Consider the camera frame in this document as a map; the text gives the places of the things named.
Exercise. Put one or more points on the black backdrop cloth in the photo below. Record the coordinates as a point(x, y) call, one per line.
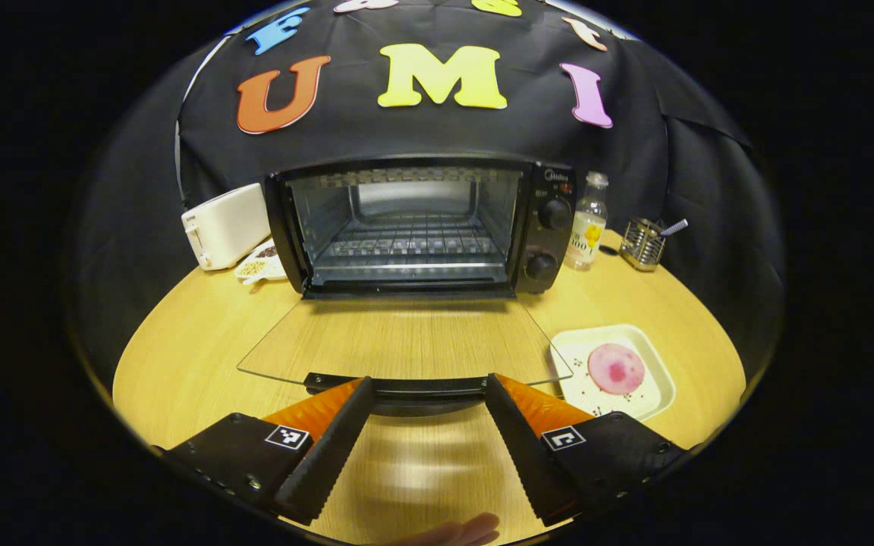
point(444, 129)

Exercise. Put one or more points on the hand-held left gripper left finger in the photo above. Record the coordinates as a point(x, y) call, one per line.
point(323, 462)

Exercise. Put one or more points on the white square food tray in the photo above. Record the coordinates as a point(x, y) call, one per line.
point(653, 379)

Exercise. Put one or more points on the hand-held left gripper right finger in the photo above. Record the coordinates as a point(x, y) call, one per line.
point(528, 455)

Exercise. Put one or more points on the metal mesh utensil holder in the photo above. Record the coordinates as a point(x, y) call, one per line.
point(640, 246)

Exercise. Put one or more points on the white divided snack dish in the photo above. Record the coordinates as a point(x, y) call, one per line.
point(259, 265)

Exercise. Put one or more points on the black electric oven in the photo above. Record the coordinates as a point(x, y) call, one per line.
point(551, 212)

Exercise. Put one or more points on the pink round cake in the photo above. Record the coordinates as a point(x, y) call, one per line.
point(616, 368)

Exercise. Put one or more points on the white toaster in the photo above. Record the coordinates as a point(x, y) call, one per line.
point(224, 227)

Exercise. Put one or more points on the metal spoon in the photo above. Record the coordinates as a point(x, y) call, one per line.
point(674, 227)

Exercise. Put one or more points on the clear drink bottle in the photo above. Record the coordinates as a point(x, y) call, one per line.
point(587, 227)

